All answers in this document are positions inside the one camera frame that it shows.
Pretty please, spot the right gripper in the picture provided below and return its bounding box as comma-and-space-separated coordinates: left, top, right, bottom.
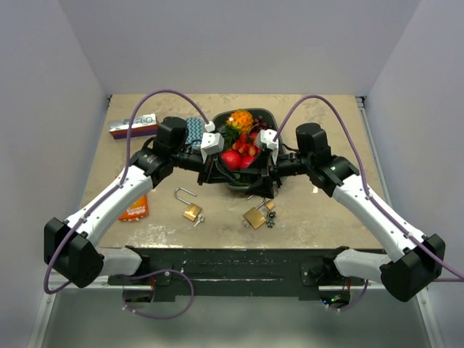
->
245, 148, 312, 199

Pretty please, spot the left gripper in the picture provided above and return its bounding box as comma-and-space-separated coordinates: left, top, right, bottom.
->
172, 147, 236, 186

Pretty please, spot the large brass padlock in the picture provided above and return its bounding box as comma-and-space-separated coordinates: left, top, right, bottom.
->
242, 199, 266, 230

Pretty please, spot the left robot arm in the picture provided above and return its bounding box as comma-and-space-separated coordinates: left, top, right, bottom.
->
44, 117, 224, 288

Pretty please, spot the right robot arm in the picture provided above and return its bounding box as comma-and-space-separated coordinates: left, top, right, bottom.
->
256, 123, 446, 302

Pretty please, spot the left red apple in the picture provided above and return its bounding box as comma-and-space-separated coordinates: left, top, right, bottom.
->
221, 150, 241, 170

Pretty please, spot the red apple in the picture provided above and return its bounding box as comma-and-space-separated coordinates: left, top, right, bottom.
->
239, 156, 256, 169
221, 150, 241, 170

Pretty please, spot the grey fruit tray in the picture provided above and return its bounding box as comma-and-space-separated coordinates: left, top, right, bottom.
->
212, 108, 278, 192

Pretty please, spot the right red apple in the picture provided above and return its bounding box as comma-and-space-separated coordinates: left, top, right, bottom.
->
239, 156, 256, 169

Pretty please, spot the strawberry pile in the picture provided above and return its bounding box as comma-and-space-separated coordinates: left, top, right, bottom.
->
231, 132, 260, 157

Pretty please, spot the open brass padlock left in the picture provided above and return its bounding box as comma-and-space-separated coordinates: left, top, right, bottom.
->
173, 187, 202, 222

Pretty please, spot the purple grape bunch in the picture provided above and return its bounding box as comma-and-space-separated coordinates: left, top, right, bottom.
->
250, 115, 275, 133

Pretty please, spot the orange pineapple toy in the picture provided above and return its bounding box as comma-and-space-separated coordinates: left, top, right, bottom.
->
225, 109, 254, 133

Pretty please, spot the purple white toothpaste box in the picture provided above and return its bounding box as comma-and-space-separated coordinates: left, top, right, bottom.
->
108, 114, 159, 140

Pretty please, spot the orange razor package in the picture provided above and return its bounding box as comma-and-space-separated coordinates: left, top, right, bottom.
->
118, 194, 149, 222

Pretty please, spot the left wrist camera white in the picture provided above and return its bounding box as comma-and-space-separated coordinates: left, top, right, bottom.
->
200, 121, 224, 162

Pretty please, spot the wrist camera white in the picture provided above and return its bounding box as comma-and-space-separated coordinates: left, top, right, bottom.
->
200, 121, 224, 162
256, 129, 279, 164

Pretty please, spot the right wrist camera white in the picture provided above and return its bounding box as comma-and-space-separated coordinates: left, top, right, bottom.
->
256, 129, 279, 164

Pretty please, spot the small key with ring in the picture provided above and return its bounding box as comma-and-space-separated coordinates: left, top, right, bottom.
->
194, 214, 205, 227

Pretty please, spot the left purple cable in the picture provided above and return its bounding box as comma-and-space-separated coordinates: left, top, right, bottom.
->
43, 88, 217, 320

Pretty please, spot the purple cable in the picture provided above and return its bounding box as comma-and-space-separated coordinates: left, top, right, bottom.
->
273, 94, 464, 312
43, 88, 217, 320

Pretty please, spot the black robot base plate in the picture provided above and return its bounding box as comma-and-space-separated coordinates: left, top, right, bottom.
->
109, 248, 365, 302

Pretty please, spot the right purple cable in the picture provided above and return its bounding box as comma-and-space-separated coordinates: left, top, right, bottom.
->
273, 94, 464, 312

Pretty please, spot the aluminium frame rail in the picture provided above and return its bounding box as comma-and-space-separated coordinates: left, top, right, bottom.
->
27, 253, 153, 348

